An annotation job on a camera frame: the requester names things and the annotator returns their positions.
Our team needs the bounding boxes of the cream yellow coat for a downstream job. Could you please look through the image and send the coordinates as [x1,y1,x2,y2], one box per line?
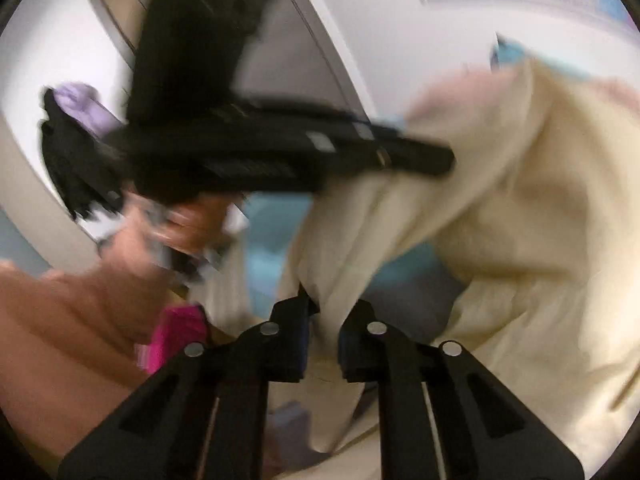
[271,58,639,479]

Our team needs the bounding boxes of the dark clothes on hook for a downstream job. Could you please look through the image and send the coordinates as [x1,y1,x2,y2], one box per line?
[40,84,124,221]

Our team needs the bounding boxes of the person's left hand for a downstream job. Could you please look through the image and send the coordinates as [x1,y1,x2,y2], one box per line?
[122,191,248,282]

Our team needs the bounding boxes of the pink cloth item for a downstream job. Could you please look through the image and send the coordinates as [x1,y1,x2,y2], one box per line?
[136,304,210,375]

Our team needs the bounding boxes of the light blue bed sheet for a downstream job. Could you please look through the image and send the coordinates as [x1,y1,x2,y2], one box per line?
[240,34,591,331]

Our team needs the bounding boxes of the grey wooden door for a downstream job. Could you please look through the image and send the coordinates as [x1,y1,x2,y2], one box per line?
[90,0,367,122]

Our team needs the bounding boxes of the olive brown jacket sleeve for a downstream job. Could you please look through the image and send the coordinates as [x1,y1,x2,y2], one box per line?
[1,263,170,474]

